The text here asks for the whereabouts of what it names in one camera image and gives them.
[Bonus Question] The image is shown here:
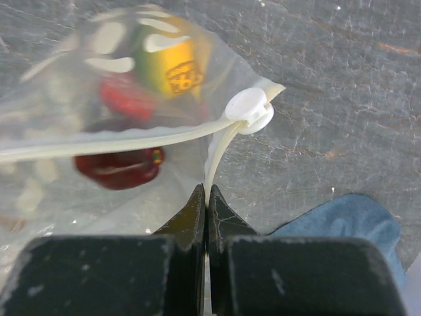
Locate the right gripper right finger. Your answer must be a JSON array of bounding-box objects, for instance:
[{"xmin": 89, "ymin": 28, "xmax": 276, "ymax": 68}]
[{"xmin": 208, "ymin": 186, "xmax": 406, "ymax": 315}]

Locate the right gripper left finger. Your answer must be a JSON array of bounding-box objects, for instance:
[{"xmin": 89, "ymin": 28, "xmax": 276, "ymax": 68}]
[{"xmin": 1, "ymin": 185, "xmax": 206, "ymax": 315}]

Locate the dark purple fruit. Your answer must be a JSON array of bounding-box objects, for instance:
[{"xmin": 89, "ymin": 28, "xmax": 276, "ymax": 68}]
[{"xmin": 73, "ymin": 147, "xmax": 165, "ymax": 191}]

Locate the clear zip top bag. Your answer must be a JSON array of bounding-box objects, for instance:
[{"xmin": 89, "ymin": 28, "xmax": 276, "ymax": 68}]
[{"xmin": 0, "ymin": 6, "xmax": 287, "ymax": 251}]

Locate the red bell pepper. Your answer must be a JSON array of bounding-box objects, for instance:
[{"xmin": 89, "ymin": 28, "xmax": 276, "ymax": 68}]
[{"xmin": 99, "ymin": 74, "xmax": 157, "ymax": 121}]

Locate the yellow orange round fruit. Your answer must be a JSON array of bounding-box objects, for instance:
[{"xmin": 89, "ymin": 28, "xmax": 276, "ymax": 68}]
[{"xmin": 132, "ymin": 18, "xmax": 205, "ymax": 100}]

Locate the blue cloth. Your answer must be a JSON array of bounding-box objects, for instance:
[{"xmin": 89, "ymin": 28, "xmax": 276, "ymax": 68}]
[{"xmin": 269, "ymin": 194, "xmax": 407, "ymax": 288}]

